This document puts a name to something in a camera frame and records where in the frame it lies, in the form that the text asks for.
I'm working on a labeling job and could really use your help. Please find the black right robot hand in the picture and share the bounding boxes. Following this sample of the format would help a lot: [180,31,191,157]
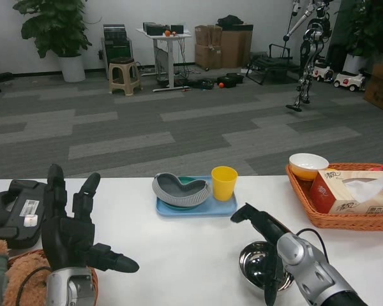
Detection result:
[230,203,292,306]

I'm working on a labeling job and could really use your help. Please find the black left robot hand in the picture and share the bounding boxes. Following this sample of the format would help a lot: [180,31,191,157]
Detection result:
[41,164,140,278]

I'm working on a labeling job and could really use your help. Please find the shiny metal bowl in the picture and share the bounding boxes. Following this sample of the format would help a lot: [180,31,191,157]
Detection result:
[238,241,296,291]

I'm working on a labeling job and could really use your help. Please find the white and orange bowl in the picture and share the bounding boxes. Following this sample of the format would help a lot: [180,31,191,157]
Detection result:
[289,152,330,181]

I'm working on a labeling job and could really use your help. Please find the grey folded silicone bowl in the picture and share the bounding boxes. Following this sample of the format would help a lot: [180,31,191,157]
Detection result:
[151,172,212,208]

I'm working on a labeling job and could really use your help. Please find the orange wicker basket with tissues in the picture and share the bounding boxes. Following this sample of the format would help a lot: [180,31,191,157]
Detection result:
[285,163,383,231]

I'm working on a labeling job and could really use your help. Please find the brown plush toy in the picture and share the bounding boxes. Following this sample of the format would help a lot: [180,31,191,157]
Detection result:
[0,238,52,306]

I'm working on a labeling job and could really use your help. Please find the yellow plastic cup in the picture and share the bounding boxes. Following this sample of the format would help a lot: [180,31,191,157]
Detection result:
[211,165,239,202]

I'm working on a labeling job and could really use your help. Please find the wood print tissue box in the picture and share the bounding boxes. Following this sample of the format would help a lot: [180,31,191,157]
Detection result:
[308,170,383,215]

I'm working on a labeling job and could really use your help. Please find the light blue plastic tray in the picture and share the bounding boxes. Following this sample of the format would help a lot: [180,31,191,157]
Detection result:
[155,175,239,218]

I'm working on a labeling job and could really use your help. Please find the black controller device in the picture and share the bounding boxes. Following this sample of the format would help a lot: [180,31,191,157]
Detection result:
[0,178,52,249]

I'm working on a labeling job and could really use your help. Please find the teal plate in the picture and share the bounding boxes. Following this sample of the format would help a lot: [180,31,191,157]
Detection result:
[161,176,208,211]

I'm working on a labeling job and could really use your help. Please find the white tissue sheet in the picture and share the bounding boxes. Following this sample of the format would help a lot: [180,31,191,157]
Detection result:
[342,174,383,203]

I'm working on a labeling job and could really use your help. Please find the black double floor case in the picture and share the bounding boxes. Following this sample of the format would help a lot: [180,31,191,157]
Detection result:
[216,72,244,89]

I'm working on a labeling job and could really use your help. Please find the flat black floor case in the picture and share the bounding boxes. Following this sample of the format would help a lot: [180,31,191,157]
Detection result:
[186,78,215,91]

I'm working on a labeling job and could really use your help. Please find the small white toy car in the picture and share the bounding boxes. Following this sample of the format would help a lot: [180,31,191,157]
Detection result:
[312,62,334,83]

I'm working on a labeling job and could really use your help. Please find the large white toy car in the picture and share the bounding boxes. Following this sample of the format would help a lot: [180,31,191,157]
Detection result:
[333,70,368,92]

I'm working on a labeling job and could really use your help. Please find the beige plastic stool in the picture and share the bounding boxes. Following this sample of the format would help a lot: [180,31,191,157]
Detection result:
[108,56,142,96]

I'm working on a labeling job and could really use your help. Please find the stacked brown cardboard boxes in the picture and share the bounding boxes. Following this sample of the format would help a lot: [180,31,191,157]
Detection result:
[363,33,383,112]

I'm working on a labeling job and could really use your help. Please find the black office chair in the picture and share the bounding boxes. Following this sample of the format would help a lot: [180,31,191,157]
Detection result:
[0,65,13,94]

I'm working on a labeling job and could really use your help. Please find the closed brown cardboard box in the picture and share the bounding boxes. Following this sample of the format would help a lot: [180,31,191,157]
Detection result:
[195,43,223,70]

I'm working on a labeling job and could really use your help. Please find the large dark cardboard box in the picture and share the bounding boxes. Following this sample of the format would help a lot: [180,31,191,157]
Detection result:
[220,24,253,69]

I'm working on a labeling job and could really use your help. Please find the white standing desk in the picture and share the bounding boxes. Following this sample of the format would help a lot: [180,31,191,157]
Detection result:
[135,27,192,92]

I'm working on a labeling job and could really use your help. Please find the small open cardboard box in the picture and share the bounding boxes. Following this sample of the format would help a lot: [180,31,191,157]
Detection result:
[195,24,223,47]

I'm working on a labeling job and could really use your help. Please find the silver black humanoid robot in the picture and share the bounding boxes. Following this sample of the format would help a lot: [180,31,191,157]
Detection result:
[283,0,333,112]

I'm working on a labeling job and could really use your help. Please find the black green equipment cabinet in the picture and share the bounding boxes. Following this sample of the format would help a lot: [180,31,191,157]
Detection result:
[101,24,133,80]

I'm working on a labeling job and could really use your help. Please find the black bag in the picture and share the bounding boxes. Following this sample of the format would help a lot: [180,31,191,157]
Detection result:
[216,15,243,26]

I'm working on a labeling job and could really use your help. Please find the tall plant in white pot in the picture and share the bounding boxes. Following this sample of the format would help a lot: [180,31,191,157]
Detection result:
[12,0,93,83]

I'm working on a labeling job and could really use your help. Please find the dark plant in white pot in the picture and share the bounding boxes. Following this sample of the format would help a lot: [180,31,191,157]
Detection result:
[334,0,383,75]

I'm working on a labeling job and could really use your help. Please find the large black desk box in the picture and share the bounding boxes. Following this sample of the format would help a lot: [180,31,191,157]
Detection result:
[142,22,167,36]

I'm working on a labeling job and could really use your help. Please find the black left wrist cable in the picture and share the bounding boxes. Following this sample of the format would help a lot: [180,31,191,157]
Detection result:
[16,266,52,306]

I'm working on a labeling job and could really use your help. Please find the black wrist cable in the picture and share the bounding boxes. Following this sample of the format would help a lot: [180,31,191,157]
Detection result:
[296,228,331,265]
[16,266,52,306]

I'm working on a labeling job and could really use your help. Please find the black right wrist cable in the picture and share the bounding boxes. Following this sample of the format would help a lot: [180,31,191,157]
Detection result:
[296,228,331,265]

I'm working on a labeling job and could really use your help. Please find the black folding frame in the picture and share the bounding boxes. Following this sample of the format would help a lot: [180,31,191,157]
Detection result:
[244,43,303,85]

